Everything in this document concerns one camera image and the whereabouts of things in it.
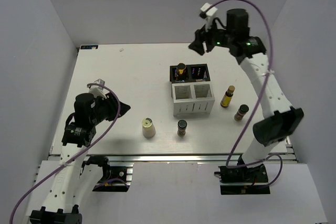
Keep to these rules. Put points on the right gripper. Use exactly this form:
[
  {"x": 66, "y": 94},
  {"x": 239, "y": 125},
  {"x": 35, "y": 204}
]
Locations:
[{"x": 197, "y": 45}]

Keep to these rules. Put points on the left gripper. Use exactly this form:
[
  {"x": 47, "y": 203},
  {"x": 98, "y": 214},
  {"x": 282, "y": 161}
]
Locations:
[{"x": 113, "y": 106}]

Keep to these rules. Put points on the tall dark sauce bottle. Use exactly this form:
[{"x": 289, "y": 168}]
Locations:
[{"x": 181, "y": 72}]

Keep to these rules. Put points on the brown bottle gold cap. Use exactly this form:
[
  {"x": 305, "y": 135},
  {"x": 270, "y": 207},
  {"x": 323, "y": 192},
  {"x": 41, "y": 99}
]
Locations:
[{"x": 225, "y": 102}]

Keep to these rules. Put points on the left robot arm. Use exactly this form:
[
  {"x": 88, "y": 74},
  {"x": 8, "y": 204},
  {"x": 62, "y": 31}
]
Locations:
[{"x": 75, "y": 177}]

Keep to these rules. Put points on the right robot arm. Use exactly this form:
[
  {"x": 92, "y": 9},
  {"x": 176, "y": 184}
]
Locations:
[{"x": 280, "y": 117}]

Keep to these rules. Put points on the black metal organizer rack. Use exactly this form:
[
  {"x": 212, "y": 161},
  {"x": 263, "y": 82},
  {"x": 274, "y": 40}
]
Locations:
[{"x": 195, "y": 73}]

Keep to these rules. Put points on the white squeeze bottle yellow cap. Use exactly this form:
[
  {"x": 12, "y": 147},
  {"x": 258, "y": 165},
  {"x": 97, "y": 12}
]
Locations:
[{"x": 148, "y": 128}]

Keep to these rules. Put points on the white metal organizer rack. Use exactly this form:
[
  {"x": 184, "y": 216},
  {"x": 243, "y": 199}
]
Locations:
[{"x": 192, "y": 98}]

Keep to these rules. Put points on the spice jar black lid centre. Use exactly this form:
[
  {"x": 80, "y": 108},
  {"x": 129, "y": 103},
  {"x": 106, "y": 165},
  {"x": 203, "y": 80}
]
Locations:
[{"x": 181, "y": 125}]

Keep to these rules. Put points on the spice jar black lid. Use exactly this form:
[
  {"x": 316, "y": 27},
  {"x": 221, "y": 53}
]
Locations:
[
  {"x": 243, "y": 109},
  {"x": 181, "y": 125}
]

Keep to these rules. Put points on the XDOF logo sticker left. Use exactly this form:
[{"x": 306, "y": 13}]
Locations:
[{"x": 88, "y": 47}]

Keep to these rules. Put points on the spice jar black lid right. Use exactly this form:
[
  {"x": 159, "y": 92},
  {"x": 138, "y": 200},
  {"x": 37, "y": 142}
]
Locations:
[{"x": 243, "y": 109}]

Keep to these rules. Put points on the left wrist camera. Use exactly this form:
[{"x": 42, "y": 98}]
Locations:
[{"x": 97, "y": 89}]

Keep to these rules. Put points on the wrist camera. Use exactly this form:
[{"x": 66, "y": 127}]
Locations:
[
  {"x": 97, "y": 89},
  {"x": 208, "y": 13}
]

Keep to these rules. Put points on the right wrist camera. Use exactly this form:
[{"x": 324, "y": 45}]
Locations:
[{"x": 208, "y": 13}]

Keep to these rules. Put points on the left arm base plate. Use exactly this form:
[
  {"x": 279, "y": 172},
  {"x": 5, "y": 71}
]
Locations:
[{"x": 119, "y": 180}]

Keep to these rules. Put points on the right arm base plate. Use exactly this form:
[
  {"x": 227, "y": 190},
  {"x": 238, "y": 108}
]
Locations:
[{"x": 243, "y": 181}]

